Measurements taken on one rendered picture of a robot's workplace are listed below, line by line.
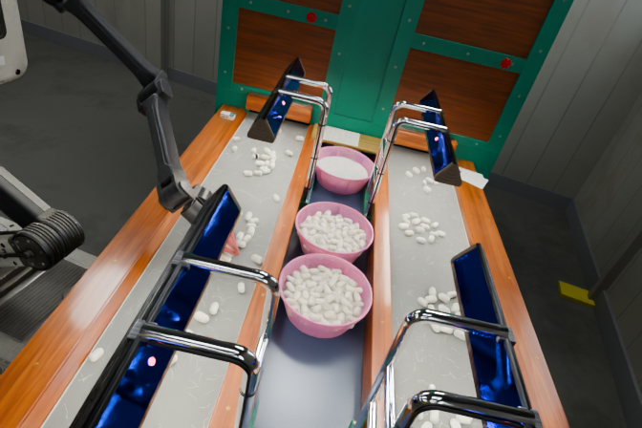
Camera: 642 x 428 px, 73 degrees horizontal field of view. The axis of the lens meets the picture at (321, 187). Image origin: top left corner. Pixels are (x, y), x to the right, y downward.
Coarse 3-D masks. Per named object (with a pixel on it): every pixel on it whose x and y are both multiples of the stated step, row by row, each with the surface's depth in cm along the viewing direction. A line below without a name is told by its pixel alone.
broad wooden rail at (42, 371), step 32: (224, 128) 187; (192, 160) 161; (128, 224) 127; (160, 224) 130; (128, 256) 117; (96, 288) 107; (128, 288) 111; (64, 320) 98; (96, 320) 100; (32, 352) 91; (64, 352) 92; (0, 384) 84; (32, 384) 85; (64, 384) 88; (0, 416) 80; (32, 416) 82
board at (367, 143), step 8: (312, 136) 195; (360, 136) 204; (368, 136) 206; (336, 144) 194; (344, 144) 194; (360, 144) 197; (368, 144) 198; (376, 144) 200; (368, 152) 195; (376, 152) 194
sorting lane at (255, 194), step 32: (288, 128) 204; (224, 160) 170; (288, 160) 180; (256, 192) 157; (160, 256) 123; (224, 288) 118; (128, 320) 104; (192, 320) 108; (224, 320) 109; (192, 384) 94; (64, 416) 84; (160, 416) 88; (192, 416) 89
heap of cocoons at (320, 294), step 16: (304, 272) 129; (320, 272) 132; (336, 272) 131; (288, 288) 123; (304, 288) 123; (320, 288) 124; (336, 288) 126; (352, 288) 127; (304, 304) 119; (320, 304) 120; (336, 304) 121; (352, 304) 124; (320, 320) 117; (336, 320) 118; (352, 320) 118
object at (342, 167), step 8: (320, 160) 188; (328, 160) 188; (336, 160) 189; (344, 160) 192; (352, 160) 194; (328, 168) 183; (336, 168) 185; (344, 168) 184; (352, 168) 185; (360, 168) 188; (336, 176) 178; (344, 176) 179; (352, 176) 180; (360, 176) 183
